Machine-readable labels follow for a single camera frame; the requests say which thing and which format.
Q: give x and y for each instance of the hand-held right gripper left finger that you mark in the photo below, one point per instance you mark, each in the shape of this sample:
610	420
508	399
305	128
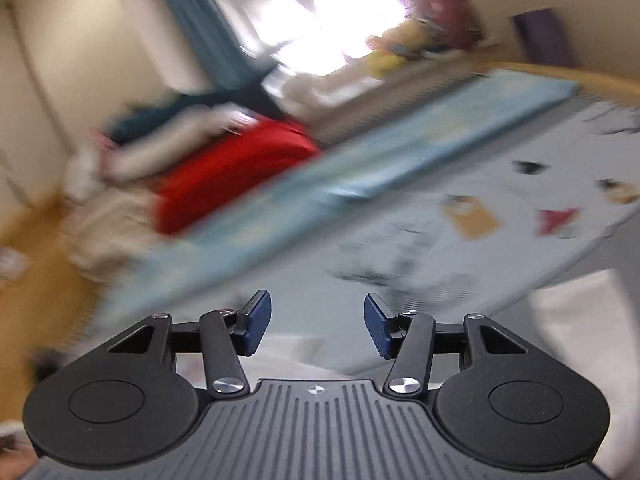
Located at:
255	320

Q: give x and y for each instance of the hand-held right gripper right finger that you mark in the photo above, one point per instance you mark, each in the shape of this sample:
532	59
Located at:
377	325

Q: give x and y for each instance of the white shirt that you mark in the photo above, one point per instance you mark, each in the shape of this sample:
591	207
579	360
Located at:
575	340

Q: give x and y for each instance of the grey bed mat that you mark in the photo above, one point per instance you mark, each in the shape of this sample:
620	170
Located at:
310	310

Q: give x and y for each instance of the deer printed bed sheet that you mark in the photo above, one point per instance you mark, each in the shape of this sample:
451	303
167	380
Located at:
450	255

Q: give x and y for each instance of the red folded quilt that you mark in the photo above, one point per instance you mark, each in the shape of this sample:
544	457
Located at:
235	175

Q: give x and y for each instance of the light blue patterned blanket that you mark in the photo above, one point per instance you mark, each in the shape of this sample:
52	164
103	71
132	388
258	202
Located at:
400	150

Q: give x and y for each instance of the cream folded quilt stack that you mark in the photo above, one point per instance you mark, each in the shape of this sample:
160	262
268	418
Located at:
175	140

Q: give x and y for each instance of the dark teal garment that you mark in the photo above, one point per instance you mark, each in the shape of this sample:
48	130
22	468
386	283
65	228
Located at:
150	117

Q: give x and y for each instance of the white plush toy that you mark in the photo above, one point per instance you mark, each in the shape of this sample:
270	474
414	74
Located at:
307	89

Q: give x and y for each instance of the yellow bear plush toy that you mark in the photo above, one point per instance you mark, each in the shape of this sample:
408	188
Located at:
412	34

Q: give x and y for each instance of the cream wardrobe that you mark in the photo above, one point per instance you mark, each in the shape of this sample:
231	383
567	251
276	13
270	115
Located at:
75	85

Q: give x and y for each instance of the teal curtain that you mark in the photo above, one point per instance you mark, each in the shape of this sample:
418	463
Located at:
200	20

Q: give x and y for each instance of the window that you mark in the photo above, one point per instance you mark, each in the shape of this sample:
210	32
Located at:
325	20

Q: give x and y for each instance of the dark red cushion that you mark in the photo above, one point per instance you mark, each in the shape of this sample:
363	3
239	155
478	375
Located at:
447	10

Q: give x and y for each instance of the wooden bed frame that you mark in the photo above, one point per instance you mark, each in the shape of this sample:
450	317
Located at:
40	285

